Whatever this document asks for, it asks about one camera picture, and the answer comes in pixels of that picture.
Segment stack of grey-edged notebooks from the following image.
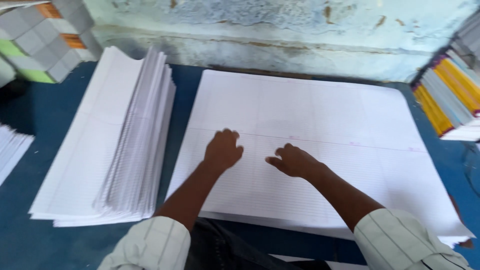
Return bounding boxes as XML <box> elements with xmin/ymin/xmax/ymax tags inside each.
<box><xmin>0</xmin><ymin>0</ymin><xmax>104</xmax><ymax>85</ymax></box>

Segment stack of yellow-spined notebooks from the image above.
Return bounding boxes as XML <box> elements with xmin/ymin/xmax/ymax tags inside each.
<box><xmin>410</xmin><ymin>15</ymin><xmax>480</xmax><ymax>142</ymax></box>

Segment person's dark trousers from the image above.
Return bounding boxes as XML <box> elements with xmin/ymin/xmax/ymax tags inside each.
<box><xmin>184</xmin><ymin>217</ymin><xmax>332</xmax><ymax>270</ymax></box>

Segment person's left hand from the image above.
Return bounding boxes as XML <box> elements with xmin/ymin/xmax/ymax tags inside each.
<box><xmin>203</xmin><ymin>128</ymin><xmax>244</xmax><ymax>172</ymax></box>

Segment person's right hand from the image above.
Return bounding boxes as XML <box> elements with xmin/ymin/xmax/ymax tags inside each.
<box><xmin>265</xmin><ymin>143</ymin><xmax>326</xmax><ymax>179</ymax></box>

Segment stack of large ruled sheets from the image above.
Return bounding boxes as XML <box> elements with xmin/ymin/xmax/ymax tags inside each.
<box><xmin>165</xmin><ymin>69</ymin><xmax>476</xmax><ymax>248</ymax></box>

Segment stack of folded ruled sheets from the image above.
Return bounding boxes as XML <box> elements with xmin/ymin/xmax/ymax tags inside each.
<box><xmin>29</xmin><ymin>46</ymin><xmax>177</xmax><ymax>228</ymax></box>

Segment small pile of white sheets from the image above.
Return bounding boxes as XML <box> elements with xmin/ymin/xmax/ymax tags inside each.
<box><xmin>0</xmin><ymin>124</ymin><xmax>35</xmax><ymax>187</ymax></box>

